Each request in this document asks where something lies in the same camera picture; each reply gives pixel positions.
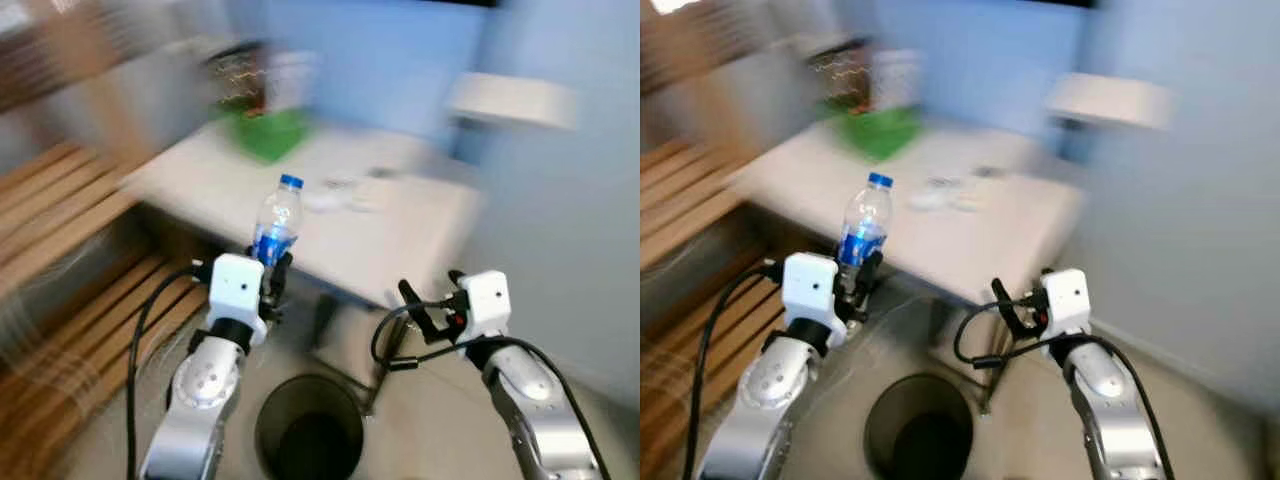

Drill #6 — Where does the white canister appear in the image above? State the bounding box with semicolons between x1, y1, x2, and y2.
265;50;319;113
872;48;923;109

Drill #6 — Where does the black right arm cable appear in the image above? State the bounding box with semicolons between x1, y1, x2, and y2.
952;300;1176;480
370;298;613;480

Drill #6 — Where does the dark wire basket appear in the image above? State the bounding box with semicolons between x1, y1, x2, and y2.
205;42;269;113
808;42;876;111

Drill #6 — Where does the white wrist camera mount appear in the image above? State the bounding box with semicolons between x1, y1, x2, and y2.
205;254;269;348
780;252;847;348
458;270;513;343
1040;268;1091;339

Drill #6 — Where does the clear plastic water bottle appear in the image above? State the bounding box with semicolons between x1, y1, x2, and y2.
838;172;895;269
250;174;305;269

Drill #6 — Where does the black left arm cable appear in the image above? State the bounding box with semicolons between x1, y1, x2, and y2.
125;262;211;480
692;262;786;471

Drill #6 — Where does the wooden slatted bench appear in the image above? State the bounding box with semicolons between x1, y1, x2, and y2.
0;140;216;480
640;140;791;480

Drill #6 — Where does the white wall shelf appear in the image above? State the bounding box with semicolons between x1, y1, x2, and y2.
1045;72;1176;131
450;72;581;131

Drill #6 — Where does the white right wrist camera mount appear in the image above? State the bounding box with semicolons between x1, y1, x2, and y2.
1040;268;1091;339
458;270;513;343

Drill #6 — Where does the brown wooden cabinet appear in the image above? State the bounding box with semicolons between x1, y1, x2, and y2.
640;0;741;151
0;0;151;166

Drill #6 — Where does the round dark trash bin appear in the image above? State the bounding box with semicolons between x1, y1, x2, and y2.
864;374;975;480
254;374;365;480

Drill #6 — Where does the white table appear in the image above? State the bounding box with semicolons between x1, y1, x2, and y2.
120;118;488;416
725;118;1088;416

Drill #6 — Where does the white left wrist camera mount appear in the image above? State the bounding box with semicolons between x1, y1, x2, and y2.
205;254;269;348
780;252;847;348

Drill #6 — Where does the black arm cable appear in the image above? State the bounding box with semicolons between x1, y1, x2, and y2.
125;262;211;480
370;298;613;480
692;262;786;471
952;300;1176;480

